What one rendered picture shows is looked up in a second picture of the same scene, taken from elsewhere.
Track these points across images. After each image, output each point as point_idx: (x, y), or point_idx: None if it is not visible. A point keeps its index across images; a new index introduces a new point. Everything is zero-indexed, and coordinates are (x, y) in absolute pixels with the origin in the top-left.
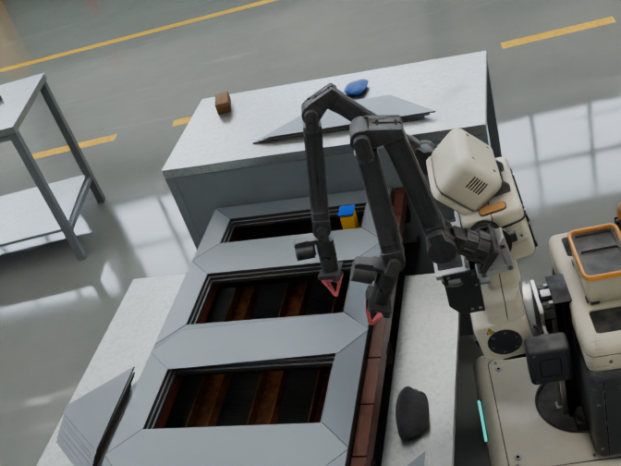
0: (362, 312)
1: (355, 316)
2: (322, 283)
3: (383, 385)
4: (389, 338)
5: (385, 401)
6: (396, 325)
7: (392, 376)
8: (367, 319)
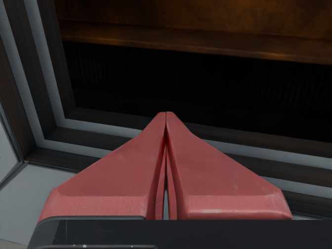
0: (33, 228)
1: (5, 202)
2: (74, 175)
3: (137, 60)
4: (286, 73)
5: (94, 63)
6: (331, 92)
7: (159, 77)
8: (3, 234)
